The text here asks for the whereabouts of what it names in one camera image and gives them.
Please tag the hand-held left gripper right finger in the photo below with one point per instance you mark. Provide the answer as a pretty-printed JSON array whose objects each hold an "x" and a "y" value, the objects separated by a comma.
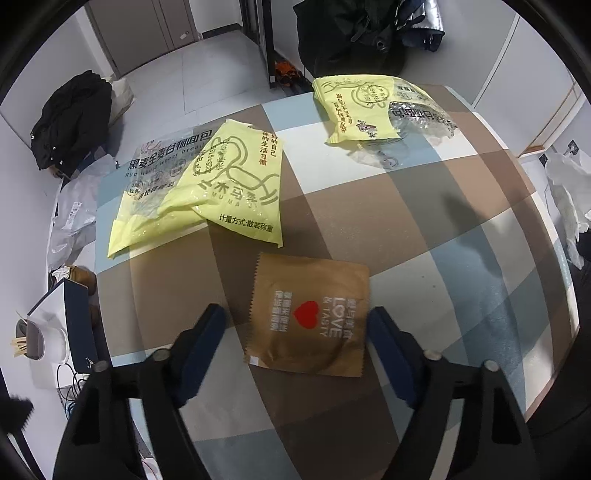
[{"x": 392, "y": 350}]

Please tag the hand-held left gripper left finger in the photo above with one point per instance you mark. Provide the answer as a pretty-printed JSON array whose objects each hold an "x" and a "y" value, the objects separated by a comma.
[{"x": 205, "y": 341}]

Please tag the brown packet with red heart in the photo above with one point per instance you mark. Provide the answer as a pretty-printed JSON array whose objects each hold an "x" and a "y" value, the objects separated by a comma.
[{"x": 300, "y": 286}]

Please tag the checked tablecloth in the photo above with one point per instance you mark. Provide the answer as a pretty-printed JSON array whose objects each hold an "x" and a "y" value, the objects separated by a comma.
[{"x": 461, "y": 258}]

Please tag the navy and white box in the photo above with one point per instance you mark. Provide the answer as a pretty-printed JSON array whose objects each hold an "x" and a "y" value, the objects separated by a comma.
[{"x": 81, "y": 323}]

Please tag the white cup with sticks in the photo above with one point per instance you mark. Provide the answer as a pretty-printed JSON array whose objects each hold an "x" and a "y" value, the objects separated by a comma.
[{"x": 53, "y": 341}]

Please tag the yellow bread bag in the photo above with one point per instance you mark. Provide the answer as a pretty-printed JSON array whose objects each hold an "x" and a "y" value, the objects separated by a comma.
[
  {"x": 355, "y": 110},
  {"x": 231, "y": 184}
]

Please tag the grey cup with sticks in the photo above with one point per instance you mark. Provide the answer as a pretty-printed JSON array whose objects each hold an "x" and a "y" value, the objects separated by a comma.
[{"x": 30, "y": 344}]

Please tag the grey plastic bag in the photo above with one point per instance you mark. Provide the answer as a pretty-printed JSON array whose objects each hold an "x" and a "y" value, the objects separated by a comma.
[{"x": 74, "y": 207}]

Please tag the white plastic bag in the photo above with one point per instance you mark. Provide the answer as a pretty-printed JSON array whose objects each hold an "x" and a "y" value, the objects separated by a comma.
[{"x": 563, "y": 184}]

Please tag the white cloth bag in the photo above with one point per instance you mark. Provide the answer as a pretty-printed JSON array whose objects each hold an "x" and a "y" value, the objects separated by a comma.
[{"x": 121, "y": 99}]

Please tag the black jacket heap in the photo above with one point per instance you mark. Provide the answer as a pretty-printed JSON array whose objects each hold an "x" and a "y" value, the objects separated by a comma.
[{"x": 69, "y": 120}]

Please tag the pair of orange shoes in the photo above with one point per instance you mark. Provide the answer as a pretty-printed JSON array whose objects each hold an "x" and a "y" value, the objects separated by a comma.
[{"x": 286, "y": 74}]

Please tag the brown door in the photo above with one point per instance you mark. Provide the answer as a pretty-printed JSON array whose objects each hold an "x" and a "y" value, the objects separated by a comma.
[{"x": 152, "y": 27}]

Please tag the black bag on chair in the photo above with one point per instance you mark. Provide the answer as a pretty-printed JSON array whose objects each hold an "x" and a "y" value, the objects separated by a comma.
[{"x": 332, "y": 37}]

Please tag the silver bag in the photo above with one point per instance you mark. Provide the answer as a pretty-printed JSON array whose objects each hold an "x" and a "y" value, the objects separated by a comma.
[{"x": 425, "y": 18}]

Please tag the black upright post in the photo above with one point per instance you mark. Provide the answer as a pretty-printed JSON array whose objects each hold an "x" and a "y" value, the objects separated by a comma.
[{"x": 263, "y": 37}]

